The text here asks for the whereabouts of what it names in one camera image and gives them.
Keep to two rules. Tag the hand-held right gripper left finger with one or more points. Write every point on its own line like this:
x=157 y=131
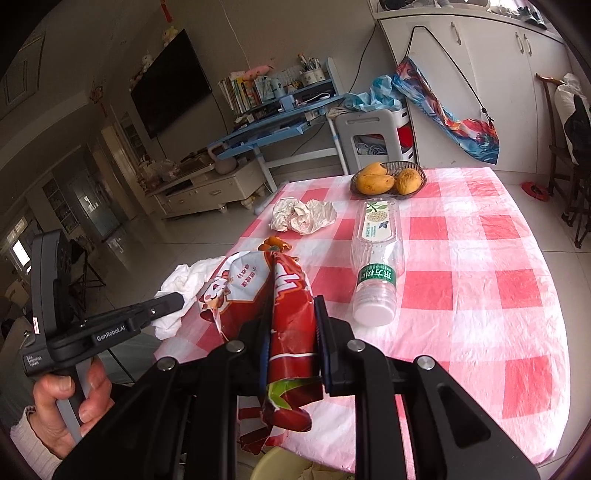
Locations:
x=264 y=364

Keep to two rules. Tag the white cabinet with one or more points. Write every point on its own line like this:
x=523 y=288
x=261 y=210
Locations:
x=508 y=83

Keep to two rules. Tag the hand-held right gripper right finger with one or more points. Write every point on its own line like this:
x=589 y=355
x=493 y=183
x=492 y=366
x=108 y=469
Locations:
x=323 y=350

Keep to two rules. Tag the row of books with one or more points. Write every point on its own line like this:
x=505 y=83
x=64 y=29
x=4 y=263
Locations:
x=240 y=92

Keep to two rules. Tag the white television stand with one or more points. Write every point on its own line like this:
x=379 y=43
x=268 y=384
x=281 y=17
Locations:
x=207 y=194

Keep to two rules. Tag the person's left hand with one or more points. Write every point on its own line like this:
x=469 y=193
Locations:
x=46 y=415

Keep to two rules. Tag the orange peel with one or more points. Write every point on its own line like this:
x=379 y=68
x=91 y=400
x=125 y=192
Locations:
x=272 y=243

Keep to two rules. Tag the yellow plush toy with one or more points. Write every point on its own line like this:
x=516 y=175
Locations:
x=169 y=36

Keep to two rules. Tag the white storage unit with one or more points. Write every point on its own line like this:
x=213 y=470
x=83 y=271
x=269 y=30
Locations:
x=406 y=138

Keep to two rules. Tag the dark wooden chair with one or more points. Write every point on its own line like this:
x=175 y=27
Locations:
x=551 y=120

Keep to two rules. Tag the rough spotted yellow mango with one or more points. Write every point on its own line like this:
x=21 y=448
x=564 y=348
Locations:
x=407 y=181

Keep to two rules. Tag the crumpled white paper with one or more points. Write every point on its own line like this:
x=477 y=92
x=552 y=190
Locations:
x=300 y=217

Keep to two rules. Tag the white sack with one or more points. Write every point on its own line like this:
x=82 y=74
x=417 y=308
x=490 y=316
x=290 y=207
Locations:
x=565 y=97

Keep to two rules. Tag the white plastic bag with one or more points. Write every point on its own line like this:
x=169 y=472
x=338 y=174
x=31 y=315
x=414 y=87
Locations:
x=184 y=281

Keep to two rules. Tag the blue plastic bag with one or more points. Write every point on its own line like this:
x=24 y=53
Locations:
x=378 y=94

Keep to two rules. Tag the dark woven fruit basket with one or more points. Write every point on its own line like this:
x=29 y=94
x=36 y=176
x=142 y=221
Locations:
x=399 y=167

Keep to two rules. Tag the pink plush toy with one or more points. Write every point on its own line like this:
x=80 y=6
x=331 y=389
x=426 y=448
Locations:
x=256 y=72

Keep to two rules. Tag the white plastic stool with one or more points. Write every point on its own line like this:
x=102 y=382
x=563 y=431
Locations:
x=364 y=122

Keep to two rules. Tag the blue study desk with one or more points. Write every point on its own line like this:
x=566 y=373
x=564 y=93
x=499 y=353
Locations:
x=277 y=122

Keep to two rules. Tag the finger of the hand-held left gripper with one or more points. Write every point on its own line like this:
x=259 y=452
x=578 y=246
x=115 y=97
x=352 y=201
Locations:
x=161 y=307

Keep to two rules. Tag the beige round pot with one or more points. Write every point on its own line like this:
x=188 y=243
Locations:
x=226 y=166

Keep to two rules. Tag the person's left forearm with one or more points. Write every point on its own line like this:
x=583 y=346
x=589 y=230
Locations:
x=32 y=443

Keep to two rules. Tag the red cartoon snack bag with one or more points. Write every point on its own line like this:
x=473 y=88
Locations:
x=291 y=323

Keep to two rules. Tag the colourful printed hanging bag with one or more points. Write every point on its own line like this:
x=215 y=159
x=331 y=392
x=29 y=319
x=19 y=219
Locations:
x=471 y=134

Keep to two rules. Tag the yellow mango with dark tip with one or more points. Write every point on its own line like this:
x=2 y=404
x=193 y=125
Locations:
x=374 y=170

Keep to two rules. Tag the clear plastic bottle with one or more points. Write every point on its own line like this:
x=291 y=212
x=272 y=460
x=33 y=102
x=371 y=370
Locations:
x=376 y=258

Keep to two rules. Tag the black television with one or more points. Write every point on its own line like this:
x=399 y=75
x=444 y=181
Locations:
x=171 y=87

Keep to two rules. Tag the red white checked tablecloth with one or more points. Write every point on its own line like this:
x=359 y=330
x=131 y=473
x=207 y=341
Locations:
x=461 y=258

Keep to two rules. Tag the long yellow mango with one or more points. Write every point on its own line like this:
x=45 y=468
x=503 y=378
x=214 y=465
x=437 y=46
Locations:
x=374 y=183

